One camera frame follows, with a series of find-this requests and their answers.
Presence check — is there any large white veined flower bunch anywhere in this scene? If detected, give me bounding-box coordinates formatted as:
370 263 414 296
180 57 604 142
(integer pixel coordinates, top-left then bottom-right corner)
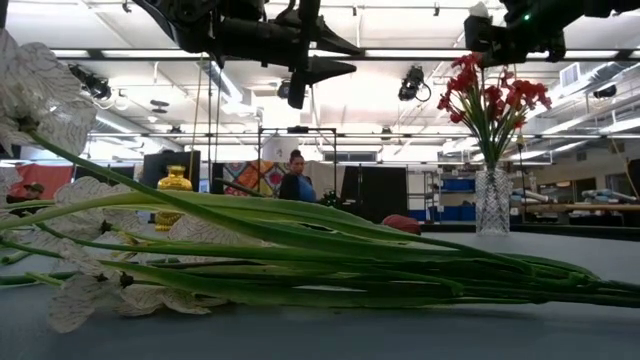
0 27 640 334

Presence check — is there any grey padded roll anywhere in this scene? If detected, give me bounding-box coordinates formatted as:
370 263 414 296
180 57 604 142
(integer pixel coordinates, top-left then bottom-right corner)
510 188 557 204
581 188 639 204

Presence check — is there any white cylinder shade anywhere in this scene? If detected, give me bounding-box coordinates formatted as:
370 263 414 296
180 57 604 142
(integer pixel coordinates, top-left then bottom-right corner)
262 136 300 164

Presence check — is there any yellow glass vase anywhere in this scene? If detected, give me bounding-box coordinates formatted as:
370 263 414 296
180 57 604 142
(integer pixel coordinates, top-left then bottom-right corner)
153 164 194 234

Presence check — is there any black metal frame stand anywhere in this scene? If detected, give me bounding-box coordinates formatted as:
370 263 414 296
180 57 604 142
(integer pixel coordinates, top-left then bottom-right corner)
256 125 339 221

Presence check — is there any wooden background table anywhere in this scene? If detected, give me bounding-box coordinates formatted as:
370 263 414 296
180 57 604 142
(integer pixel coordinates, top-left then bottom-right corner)
518 201 640 214

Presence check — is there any black overhead frame bar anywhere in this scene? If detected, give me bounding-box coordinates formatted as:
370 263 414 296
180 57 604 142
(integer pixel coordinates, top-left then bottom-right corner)
49 46 640 63

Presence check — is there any person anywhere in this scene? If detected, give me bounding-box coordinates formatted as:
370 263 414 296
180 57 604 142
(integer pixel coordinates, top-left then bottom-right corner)
6 181 47 217
278 148 318 203

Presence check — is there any black monitor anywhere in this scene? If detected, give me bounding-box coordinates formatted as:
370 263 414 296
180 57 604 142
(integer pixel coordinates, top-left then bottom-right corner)
142 150 202 192

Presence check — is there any wide blue storage bin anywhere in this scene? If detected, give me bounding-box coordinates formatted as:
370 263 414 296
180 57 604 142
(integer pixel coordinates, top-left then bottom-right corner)
407 204 477 223

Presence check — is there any colourful patchwork quilt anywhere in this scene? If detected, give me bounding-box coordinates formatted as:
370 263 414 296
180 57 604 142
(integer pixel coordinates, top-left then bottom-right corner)
222 160 304 198

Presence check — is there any red flower bunch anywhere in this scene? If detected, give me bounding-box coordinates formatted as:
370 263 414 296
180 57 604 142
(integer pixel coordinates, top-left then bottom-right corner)
436 51 553 231

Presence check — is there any small blue storage bin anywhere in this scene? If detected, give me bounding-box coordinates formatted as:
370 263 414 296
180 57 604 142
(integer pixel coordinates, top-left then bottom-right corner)
441 178 477 193

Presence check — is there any black panel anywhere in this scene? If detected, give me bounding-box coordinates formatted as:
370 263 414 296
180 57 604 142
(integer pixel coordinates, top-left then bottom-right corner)
340 165 409 224

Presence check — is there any black ceiling spot lamp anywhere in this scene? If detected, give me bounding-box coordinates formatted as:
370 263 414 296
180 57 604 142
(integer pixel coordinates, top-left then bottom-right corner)
69 63 114 102

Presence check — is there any black hanging overhead camera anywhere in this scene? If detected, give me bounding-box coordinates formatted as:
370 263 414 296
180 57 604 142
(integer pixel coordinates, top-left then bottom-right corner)
397 64 433 104

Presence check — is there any clear crystal glass vase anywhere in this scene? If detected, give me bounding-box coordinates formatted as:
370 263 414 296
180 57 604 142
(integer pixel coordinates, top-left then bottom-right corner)
474 166 512 237

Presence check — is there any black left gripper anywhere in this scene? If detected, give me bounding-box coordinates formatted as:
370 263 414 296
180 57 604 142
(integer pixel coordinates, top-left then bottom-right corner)
214 0 365 111

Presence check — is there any red tulip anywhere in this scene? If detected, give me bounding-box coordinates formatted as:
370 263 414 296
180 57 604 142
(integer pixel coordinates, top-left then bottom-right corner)
381 214 423 236

